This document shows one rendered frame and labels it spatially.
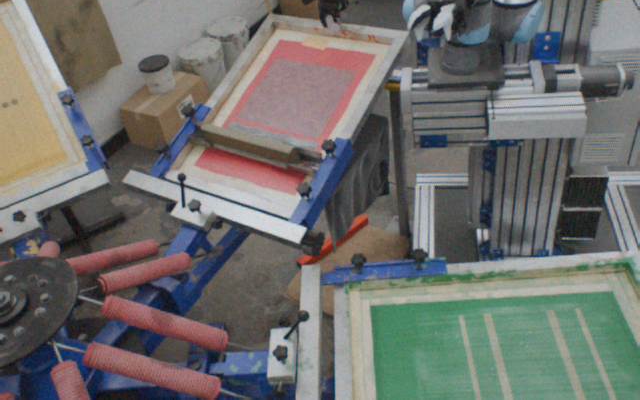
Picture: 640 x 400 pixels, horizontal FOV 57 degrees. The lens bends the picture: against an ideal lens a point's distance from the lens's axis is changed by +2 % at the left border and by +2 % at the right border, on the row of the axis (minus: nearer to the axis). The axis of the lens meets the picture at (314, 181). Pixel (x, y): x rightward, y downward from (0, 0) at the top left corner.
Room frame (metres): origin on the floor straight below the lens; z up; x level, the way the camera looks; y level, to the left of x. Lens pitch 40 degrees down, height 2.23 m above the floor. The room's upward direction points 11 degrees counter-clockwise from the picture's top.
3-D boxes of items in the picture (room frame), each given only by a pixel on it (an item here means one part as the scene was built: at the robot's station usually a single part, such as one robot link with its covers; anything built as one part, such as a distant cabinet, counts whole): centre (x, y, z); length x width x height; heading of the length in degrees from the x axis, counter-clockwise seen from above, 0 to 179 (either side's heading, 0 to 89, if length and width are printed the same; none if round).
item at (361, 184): (1.63, -0.14, 0.79); 0.46 x 0.09 x 0.33; 142
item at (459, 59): (1.57, -0.53, 1.31); 0.15 x 0.15 x 0.10
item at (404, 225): (2.07, -0.40, 0.48); 0.22 x 0.22 x 0.96; 52
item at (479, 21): (1.31, -0.44, 1.54); 0.11 x 0.08 x 0.11; 47
